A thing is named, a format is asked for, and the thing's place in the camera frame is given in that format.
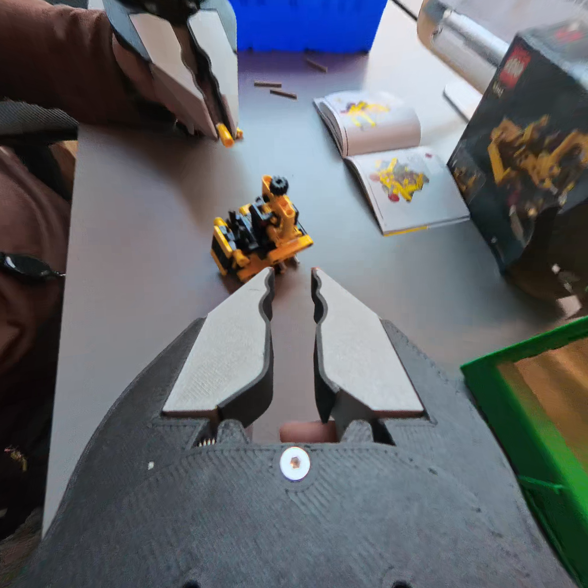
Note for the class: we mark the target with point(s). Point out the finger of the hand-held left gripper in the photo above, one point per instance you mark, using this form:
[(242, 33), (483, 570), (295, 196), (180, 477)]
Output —
[(174, 78), (220, 59)]

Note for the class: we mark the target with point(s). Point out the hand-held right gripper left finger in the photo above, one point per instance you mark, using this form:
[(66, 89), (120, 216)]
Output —
[(225, 363)]

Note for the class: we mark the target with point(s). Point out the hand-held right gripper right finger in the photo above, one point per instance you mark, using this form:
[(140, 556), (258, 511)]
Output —
[(363, 363)]

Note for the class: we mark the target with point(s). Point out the yellow lego tube connector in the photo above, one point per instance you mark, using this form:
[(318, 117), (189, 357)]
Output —
[(225, 135)]

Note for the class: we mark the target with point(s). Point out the yellow black lego vehicle model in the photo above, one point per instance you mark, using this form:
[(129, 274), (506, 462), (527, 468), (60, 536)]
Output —
[(262, 229)]

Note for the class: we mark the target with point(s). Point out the person's left forearm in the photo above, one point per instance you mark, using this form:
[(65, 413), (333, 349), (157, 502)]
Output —
[(55, 55)]

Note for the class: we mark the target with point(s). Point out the dark lego axle rod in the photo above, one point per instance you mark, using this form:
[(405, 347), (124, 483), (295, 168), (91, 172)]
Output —
[(268, 84), (316, 65), (283, 94)]

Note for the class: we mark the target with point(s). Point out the open lego instruction booklet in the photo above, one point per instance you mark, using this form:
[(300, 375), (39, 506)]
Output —
[(413, 202)]

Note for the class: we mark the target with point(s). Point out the dark lego set box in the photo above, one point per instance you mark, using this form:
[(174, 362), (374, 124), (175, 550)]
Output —
[(519, 183)]

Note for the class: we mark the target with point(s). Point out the blue plastic storage bin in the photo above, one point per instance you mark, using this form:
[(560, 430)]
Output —
[(307, 23)]

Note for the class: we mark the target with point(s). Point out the green plastic storage bin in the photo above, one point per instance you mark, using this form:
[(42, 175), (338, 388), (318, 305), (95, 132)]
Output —
[(487, 395)]

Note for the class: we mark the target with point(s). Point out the silver stand post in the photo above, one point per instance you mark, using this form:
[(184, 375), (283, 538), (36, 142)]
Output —
[(464, 41)]

